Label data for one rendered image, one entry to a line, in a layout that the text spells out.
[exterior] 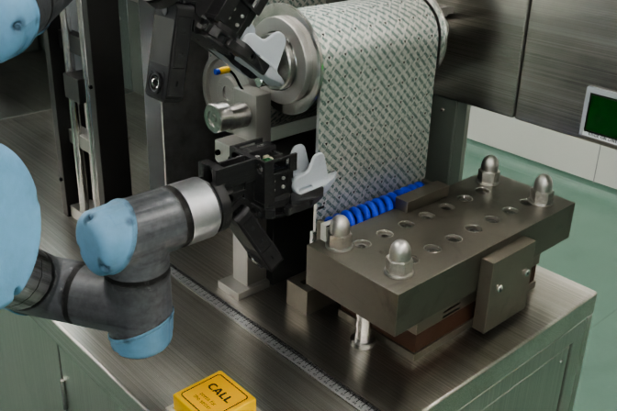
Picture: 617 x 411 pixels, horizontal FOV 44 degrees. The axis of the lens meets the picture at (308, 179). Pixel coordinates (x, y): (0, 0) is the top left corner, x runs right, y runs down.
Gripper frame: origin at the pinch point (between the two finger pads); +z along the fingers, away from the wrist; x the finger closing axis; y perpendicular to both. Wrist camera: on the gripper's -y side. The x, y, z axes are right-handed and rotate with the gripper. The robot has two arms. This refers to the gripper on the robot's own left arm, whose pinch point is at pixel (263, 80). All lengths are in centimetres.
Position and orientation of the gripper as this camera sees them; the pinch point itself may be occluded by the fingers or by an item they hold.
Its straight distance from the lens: 99.2
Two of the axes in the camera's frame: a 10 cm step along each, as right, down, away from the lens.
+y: 5.0, -8.6, 0.9
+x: -6.7, -3.2, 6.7
